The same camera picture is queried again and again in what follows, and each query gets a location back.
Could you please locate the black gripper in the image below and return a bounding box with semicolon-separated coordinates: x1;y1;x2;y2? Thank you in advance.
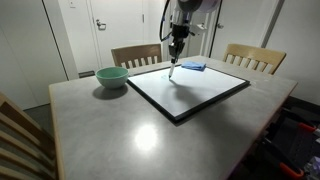
168;23;191;65

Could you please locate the white marker with green cap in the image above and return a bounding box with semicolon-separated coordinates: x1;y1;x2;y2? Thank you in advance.
168;59;178;80

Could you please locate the black framed whiteboard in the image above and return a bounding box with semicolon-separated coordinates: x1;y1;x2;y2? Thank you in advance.
126;63;251;124

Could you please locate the mint green bowl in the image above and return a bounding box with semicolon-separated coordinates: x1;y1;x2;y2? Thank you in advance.
95;66;130;90

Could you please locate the folded blue cloth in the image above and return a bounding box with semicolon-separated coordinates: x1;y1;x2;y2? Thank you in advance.
180;59;207;72

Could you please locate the dark brown wooden chair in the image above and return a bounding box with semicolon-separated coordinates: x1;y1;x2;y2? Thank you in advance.
110;43;163;70

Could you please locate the white door with round knob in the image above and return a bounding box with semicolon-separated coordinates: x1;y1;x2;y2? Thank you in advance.
209;0;279;63

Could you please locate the light wooden slatted chair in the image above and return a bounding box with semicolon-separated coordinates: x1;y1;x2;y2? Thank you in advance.
0;92;58;180
222;43;288;76

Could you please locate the white door with lever handle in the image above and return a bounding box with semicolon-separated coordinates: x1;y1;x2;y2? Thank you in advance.
87;0;149;71

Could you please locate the silver lever door handle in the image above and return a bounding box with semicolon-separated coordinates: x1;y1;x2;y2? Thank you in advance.
95;19;107;31

